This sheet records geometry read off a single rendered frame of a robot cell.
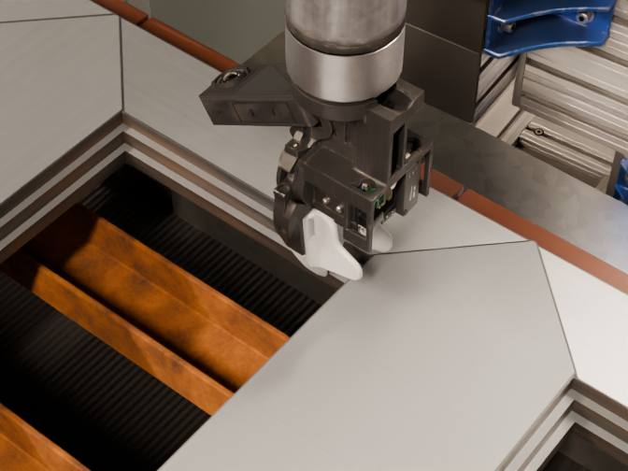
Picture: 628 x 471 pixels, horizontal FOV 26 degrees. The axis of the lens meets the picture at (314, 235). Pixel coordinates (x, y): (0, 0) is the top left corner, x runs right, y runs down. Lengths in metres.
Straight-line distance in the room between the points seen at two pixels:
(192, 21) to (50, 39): 1.37
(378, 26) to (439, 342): 0.28
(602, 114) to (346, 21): 0.61
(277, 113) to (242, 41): 1.64
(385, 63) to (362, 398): 0.25
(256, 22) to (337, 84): 1.76
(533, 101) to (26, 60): 0.52
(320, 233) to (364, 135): 0.12
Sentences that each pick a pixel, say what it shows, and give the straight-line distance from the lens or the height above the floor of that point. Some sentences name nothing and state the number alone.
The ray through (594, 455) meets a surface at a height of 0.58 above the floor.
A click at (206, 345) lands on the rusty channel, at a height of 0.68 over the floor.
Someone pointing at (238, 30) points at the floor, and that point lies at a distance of 2.58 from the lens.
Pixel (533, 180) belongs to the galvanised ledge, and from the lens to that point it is 1.36.
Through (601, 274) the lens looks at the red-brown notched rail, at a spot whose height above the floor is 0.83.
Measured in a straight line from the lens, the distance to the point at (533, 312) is 1.02.
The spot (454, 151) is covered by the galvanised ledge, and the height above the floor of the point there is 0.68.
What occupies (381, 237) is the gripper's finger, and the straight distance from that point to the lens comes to 1.00.
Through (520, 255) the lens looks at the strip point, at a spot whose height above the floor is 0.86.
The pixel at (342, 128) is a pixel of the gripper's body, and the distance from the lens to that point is 0.90.
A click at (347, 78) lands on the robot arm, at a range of 0.84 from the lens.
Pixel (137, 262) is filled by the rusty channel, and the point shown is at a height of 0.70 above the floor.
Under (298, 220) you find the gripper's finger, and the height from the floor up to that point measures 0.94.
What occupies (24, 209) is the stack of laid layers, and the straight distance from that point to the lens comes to 1.12.
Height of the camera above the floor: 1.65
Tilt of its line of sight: 48 degrees down
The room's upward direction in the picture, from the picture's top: straight up
